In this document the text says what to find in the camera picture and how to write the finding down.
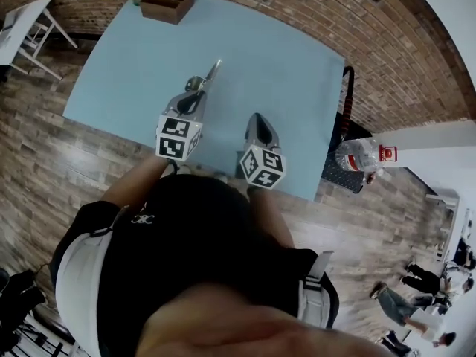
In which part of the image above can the person's black shirt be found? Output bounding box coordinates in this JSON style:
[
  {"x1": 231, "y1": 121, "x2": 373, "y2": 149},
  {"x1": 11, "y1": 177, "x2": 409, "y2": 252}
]
[{"x1": 49, "y1": 173, "x2": 340, "y2": 357}]

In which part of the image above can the black platform cart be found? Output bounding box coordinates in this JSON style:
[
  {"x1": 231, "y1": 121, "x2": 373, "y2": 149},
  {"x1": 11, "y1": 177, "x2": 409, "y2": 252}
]
[{"x1": 321, "y1": 65, "x2": 373, "y2": 195}]

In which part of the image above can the person's left forearm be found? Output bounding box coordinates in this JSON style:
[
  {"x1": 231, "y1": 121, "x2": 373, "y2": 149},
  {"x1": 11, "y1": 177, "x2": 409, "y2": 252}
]
[{"x1": 99, "y1": 155, "x2": 173, "y2": 208}]

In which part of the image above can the large clear water bottle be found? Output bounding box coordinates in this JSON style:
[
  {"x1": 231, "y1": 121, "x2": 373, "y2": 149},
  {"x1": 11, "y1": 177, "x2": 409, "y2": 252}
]
[{"x1": 334, "y1": 138, "x2": 399, "y2": 173}]

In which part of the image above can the white shelf rack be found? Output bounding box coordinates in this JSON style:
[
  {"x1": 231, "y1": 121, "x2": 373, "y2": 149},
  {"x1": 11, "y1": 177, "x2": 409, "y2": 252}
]
[{"x1": 425, "y1": 188, "x2": 462, "y2": 263}]

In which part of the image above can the grey right shoulder strap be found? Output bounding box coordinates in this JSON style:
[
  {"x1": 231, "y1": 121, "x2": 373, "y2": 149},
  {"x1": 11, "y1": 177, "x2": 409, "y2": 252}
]
[{"x1": 297, "y1": 250, "x2": 335, "y2": 329}]

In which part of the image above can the brown wooden box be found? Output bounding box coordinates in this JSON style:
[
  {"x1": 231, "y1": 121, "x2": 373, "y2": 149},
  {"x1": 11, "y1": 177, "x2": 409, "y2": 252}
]
[{"x1": 139, "y1": 0, "x2": 196, "y2": 26}]

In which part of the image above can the light blue table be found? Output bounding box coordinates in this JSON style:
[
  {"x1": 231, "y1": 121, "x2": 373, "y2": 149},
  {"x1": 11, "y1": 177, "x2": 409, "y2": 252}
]
[{"x1": 62, "y1": 0, "x2": 345, "y2": 202}]

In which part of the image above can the white folding table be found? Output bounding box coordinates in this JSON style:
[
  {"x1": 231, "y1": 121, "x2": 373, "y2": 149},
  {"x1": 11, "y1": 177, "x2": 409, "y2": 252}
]
[{"x1": 0, "y1": 0, "x2": 80, "y2": 82}]

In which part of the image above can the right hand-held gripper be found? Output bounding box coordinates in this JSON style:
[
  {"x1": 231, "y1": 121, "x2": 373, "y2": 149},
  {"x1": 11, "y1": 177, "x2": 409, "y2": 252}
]
[{"x1": 239, "y1": 112, "x2": 288, "y2": 190}]

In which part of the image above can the person's face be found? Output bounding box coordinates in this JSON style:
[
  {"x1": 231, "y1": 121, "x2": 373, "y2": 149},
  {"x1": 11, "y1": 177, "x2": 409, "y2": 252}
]
[{"x1": 135, "y1": 283, "x2": 387, "y2": 357}]

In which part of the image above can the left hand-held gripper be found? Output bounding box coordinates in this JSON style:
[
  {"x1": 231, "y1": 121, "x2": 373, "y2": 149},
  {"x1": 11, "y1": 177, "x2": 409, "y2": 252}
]
[{"x1": 155, "y1": 89, "x2": 208, "y2": 162}]

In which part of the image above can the grey left shoulder strap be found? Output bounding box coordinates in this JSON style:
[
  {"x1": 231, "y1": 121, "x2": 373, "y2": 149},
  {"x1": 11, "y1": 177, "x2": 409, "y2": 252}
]
[{"x1": 54, "y1": 228, "x2": 115, "y2": 357}]

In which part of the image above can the person's right forearm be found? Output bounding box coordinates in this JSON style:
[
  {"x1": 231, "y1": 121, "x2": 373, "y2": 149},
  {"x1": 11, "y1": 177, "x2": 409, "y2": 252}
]
[{"x1": 246, "y1": 187, "x2": 297, "y2": 249}]

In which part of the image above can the grey shoulder strap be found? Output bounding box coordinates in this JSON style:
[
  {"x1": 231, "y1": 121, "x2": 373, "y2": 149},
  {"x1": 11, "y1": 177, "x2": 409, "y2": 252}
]
[
  {"x1": 297, "y1": 250, "x2": 335, "y2": 329},
  {"x1": 54, "y1": 228, "x2": 115, "y2": 357}
]

